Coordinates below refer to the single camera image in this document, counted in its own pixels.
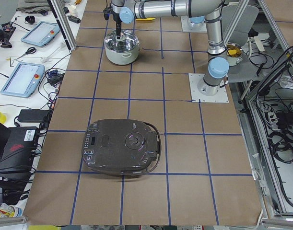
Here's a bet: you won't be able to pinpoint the white paper cup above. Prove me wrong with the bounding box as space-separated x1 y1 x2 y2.
68 5 78 17

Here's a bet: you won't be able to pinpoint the yellow toy corn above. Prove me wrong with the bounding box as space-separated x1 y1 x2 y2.
136 17 156 23

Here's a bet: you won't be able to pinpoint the black power adapter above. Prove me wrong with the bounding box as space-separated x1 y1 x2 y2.
17 109 48 123

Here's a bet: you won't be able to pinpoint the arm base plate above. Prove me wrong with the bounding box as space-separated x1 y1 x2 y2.
181 16 207 33
188 73 229 103

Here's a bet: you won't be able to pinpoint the aluminium frame post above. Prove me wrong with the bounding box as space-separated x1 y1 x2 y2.
47 0 77 51

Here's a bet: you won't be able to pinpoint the grey chair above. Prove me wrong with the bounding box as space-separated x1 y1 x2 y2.
222 5 258 83

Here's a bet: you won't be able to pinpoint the black red computer box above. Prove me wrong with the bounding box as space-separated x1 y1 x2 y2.
0 126 40 180

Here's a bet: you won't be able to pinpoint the blue teach pendant near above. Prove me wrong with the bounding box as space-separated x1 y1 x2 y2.
0 62 45 98

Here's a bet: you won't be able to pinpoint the blue teach pendant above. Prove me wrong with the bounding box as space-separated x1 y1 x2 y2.
21 21 60 46
0 62 45 98

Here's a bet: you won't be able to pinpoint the dark brown rice cooker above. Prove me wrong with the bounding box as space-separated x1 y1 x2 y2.
82 119 162 176

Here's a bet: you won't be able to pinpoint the black scissors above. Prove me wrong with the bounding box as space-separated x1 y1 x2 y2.
17 46 37 59

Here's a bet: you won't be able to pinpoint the pale green electric pot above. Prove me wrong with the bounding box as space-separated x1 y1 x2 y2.
105 29 141 66

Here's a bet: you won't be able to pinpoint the steel bowl with food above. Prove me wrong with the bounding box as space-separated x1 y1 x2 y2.
226 43 243 67

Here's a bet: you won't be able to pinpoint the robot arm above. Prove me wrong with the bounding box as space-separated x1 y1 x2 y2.
107 0 229 96

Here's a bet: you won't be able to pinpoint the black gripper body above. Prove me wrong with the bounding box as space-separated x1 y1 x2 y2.
116 19 122 29

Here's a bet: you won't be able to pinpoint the blue teach pendant far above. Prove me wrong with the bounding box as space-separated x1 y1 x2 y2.
21 21 60 46

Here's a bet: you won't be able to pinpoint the glass pot lid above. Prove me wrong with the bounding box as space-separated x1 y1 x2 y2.
105 30 139 53

